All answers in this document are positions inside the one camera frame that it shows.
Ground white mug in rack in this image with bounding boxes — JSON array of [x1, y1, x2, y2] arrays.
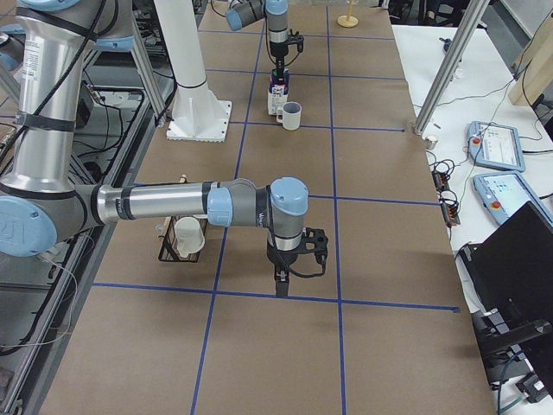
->
[[174, 217, 205, 258]]

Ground black usb hub left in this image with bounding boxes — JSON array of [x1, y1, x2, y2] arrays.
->
[[432, 171, 450, 192]]

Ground white mug dark inside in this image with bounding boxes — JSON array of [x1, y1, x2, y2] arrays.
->
[[276, 101, 302, 131]]

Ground aluminium camera post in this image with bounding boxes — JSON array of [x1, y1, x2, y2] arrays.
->
[[413, 0, 490, 136]]

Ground blue white milk carton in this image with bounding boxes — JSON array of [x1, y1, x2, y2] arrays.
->
[[267, 68, 289, 116]]

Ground blue teach pendant lower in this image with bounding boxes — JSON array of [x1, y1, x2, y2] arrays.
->
[[472, 170, 552, 225]]

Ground clear tape roll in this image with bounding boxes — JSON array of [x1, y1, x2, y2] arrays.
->
[[424, 135, 438, 150]]

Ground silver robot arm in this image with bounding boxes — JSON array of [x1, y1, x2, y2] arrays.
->
[[1, 1, 313, 297], [226, 0, 291, 84]]

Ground black usb hub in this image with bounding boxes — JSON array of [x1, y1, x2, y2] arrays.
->
[[432, 171, 450, 192], [441, 201, 461, 227]]

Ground wooden stand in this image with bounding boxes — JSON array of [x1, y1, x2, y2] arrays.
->
[[337, 0, 359, 29]]

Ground black laptop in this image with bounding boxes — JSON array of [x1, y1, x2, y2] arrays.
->
[[461, 201, 552, 383]]

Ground blue teach pendant upper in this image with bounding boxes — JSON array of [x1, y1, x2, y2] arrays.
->
[[467, 121, 525, 172]]

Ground blue teach pendant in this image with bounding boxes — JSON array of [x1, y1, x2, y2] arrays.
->
[[467, 121, 525, 172], [472, 170, 552, 225]]

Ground black wire cup rack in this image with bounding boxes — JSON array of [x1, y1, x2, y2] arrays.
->
[[157, 214, 207, 263]]

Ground black usb hub right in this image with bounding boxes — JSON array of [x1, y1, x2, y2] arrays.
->
[[441, 201, 461, 227]]

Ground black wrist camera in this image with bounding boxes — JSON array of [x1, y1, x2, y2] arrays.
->
[[302, 227, 328, 265], [287, 29, 304, 54]]

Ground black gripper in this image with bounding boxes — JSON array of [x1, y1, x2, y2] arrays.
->
[[267, 244, 298, 297], [270, 41, 288, 85]]

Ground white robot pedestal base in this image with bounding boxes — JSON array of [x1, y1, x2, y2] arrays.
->
[[155, 0, 232, 143]]

